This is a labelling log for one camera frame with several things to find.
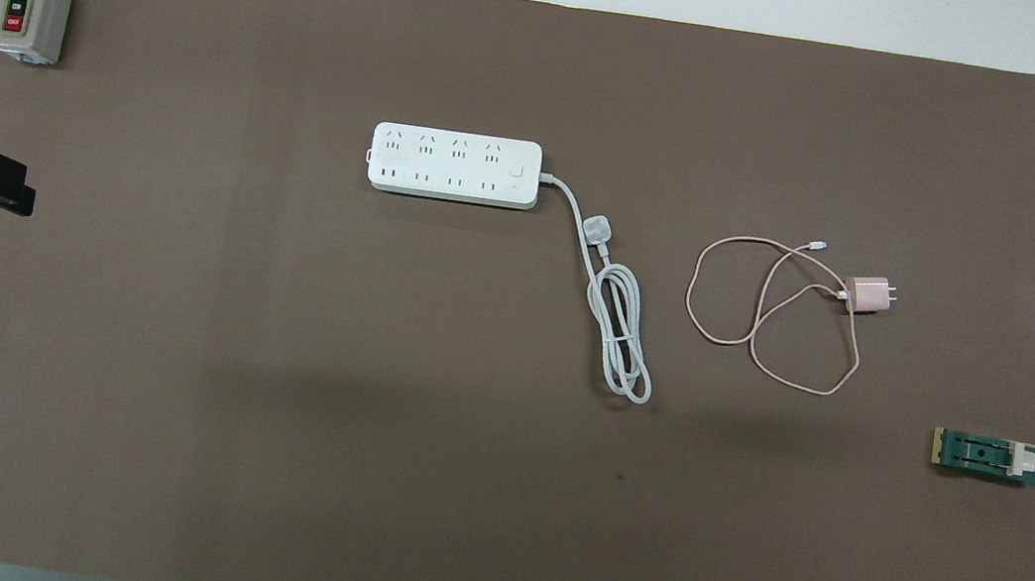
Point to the pink charger adapter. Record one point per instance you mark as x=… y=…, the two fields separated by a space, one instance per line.
x=867 y=294

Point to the brown table mat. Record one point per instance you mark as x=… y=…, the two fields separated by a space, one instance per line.
x=460 y=423

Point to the grey on-off switch box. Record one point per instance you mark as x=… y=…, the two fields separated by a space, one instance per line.
x=32 y=17

